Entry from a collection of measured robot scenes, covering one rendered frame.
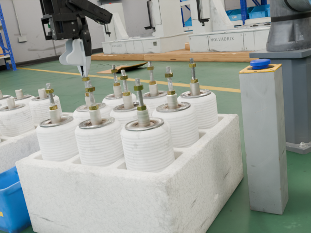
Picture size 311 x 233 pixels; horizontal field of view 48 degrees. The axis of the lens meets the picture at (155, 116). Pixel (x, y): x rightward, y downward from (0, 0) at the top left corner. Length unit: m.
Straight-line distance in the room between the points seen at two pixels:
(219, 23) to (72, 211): 3.04
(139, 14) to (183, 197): 7.70
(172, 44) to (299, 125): 3.26
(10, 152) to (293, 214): 0.73
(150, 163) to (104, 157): 0.11
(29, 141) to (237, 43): 2.47
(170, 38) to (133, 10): 4.03
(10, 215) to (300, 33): 0.90
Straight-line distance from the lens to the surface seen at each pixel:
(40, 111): 1.15
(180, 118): 0.71
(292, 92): 1.09
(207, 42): 3.51
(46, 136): 0.78
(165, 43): 4.19
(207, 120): 0.83
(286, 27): 1.10
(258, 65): 0.73
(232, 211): 0.83
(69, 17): 0.83
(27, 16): 7.28
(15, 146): 1.04
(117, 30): 5.37
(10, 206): 0.90
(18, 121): 1.08
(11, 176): 1.00
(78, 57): 0.85
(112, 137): 0.70
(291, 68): 1.07
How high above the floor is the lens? 0.43
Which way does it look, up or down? 15 degrees down
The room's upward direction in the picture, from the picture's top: 9 degrees counter-clockwise
